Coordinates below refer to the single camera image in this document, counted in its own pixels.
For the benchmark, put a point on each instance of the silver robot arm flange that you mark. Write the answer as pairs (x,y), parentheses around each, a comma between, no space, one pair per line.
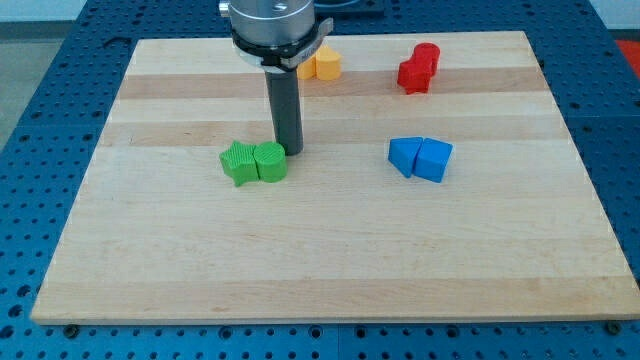
(275,35)

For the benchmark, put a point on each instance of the green cylinder block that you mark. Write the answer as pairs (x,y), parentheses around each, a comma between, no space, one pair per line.
(270,159)

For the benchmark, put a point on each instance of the green star block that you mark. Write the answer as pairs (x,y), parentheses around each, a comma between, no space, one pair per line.
(239,164)

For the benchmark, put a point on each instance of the blue triangular block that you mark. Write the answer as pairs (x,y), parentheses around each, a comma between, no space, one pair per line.
(402,154)

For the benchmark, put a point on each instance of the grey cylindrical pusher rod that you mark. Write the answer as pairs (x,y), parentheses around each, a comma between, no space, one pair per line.
(284,100)

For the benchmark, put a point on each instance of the orange-yellow block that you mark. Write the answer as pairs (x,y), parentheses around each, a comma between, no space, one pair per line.
(307,69)

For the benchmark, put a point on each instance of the blue cube block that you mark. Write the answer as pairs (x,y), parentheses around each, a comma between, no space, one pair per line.
(432,160)

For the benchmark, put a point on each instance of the wooden board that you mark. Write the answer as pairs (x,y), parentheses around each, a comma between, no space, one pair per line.
(158,234)

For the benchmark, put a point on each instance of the yellow heart block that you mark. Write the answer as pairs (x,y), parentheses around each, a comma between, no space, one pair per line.
(328,63)

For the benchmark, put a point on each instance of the red star block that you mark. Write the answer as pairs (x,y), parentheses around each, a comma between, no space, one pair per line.
(414,75)

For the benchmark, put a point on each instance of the red cylinder block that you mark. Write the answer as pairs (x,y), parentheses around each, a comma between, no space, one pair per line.
(427,55)

